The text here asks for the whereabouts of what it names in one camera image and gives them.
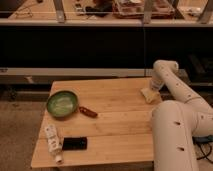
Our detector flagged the white sponge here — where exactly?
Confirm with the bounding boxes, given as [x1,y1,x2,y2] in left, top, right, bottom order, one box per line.
[141,88,160,103]

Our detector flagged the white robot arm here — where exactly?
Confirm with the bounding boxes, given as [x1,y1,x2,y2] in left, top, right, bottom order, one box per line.
[150,60,213,171]

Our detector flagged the green frying pan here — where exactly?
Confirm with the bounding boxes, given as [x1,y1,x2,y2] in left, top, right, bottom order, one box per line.
[46,90,98,118]

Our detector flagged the black rectangular box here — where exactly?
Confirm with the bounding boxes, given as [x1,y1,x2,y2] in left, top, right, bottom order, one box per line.
[62,137,87,150]

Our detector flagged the white tube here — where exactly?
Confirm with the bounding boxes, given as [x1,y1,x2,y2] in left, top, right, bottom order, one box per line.
[44,124,63,164]

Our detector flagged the blue device with cable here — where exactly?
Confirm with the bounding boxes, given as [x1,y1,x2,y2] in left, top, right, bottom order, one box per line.
[193,135,213,164]

